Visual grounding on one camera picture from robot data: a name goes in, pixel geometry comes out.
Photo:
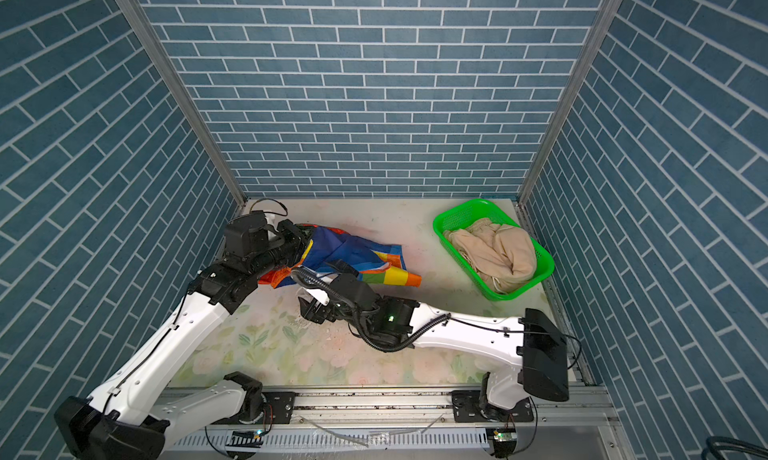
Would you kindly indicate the aluminium left corner post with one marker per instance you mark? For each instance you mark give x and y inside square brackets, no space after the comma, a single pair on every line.
[155,50]

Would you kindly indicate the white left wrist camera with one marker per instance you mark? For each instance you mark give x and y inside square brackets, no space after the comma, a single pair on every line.
[273,209]

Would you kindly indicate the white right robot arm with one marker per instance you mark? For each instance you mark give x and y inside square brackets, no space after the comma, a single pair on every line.
[531,351]

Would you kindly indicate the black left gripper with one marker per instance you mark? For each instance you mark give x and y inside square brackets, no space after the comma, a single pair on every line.
[291,231]

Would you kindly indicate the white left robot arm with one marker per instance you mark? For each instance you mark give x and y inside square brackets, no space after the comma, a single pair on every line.
[122,418]

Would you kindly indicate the aluminium corner post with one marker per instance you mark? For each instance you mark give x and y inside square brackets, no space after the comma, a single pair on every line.
[591,47]
[155,50]

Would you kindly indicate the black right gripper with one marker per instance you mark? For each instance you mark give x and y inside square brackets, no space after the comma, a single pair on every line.
[316,309]

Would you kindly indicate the rainbow striped shorts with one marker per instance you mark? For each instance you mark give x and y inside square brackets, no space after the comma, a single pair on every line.
[375,263]

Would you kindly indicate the aluminium right corner post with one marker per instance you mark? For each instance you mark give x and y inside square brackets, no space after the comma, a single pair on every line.
[591,47]

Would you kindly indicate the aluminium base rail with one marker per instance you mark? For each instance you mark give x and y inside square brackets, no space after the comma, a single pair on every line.
[585,427]

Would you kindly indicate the white vented cable tray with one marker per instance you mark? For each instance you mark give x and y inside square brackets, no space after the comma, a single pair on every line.
[316,440]

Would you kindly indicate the beige shorts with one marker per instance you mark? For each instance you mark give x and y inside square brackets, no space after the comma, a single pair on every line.
[503,255]

